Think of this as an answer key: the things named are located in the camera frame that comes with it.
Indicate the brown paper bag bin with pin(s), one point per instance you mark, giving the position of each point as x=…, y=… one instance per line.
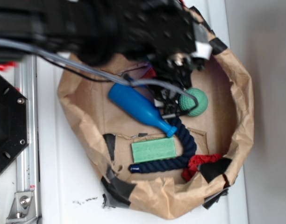
x=106, y=133

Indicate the blue plastic bottle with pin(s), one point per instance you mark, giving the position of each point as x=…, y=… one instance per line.
x=139, y=107

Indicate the green foam block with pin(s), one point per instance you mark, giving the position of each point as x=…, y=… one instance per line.
x=152, y=150

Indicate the aluminium extrusion rail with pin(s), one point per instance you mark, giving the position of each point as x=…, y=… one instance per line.
x=27, y=162

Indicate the green dimpled ball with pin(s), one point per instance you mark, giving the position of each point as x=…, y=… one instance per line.
x=194, y=108

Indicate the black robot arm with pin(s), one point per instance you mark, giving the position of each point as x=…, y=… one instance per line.
x=87, y=28

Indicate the red crumpled cloth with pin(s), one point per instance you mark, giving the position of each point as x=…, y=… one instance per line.
x=210, y=166

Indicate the metal corner bracket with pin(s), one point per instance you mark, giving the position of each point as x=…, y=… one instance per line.
x=23, y=209

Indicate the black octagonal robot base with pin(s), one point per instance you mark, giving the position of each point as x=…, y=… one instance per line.
x=13, y=124

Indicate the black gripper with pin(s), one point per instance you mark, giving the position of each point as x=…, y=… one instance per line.
x=163, y=32

